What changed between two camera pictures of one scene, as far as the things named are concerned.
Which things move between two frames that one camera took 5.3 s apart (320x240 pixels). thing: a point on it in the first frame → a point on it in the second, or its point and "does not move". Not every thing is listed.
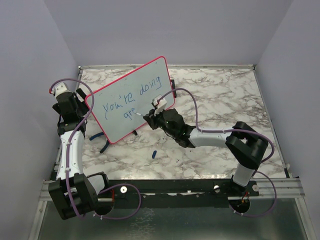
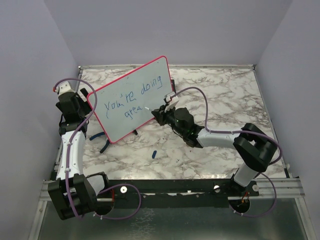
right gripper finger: (151, 121) → (161, 118)
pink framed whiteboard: (116, 103) does not move
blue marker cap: (154, 154) does not move
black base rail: (169, 193) does not move
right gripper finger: (151, 113) → (158, 111)
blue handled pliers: (107, 143) does not move
